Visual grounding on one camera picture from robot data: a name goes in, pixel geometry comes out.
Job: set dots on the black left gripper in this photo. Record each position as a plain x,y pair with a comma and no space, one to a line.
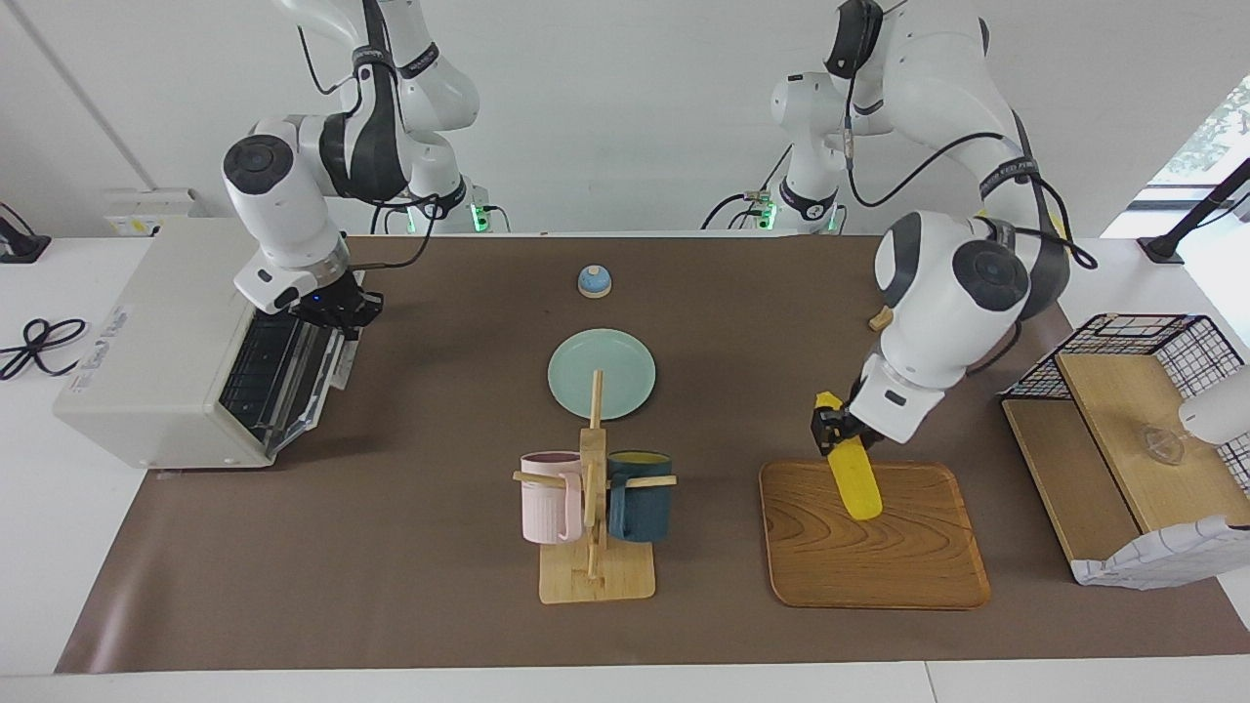
864,430

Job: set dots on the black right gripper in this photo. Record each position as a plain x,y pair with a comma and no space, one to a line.
322,301

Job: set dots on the pale green plate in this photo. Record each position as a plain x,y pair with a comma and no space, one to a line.
625,376

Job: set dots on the beige toaster oven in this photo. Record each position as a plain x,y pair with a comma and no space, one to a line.
156,371

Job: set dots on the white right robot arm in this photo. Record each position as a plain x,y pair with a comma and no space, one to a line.
283,215

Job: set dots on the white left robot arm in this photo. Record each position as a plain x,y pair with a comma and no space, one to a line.
937,293

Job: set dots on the wooden plate rack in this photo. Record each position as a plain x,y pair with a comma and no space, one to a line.
881,319

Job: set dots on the brown wooden tray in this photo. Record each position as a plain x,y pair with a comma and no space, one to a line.
879,557

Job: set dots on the dark blue mug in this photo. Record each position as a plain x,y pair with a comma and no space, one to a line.
640,508

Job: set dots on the brown table mat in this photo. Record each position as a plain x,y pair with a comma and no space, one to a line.
391,547

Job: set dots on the small blue bell wooden knob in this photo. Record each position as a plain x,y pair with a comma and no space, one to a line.
595,282

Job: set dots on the pink mug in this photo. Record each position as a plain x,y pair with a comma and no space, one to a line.
547,503

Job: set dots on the wooden mug tree stand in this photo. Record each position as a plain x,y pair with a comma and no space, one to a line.
596,576

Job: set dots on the small clear glass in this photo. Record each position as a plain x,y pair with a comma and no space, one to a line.
1162,444

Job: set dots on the black desk device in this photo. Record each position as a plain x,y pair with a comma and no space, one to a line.
20,246

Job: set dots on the white checked cloth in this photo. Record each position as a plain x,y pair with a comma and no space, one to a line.
1162,561

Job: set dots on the white rounded device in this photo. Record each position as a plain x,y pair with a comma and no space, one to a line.
1221,410

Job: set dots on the window with greenery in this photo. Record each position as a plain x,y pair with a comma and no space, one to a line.
1211,137

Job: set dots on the white wall socket box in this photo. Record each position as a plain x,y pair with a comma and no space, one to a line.
146,210

